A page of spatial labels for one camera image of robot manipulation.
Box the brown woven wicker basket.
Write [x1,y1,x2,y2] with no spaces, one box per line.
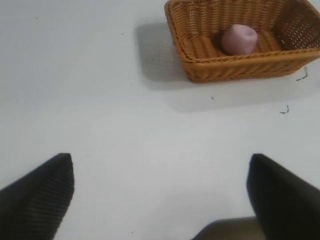
[164,0,320,84]

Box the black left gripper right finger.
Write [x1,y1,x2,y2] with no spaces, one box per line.
[246,153,320,240]

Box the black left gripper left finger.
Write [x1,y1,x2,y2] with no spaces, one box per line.
[0,152,76,240]

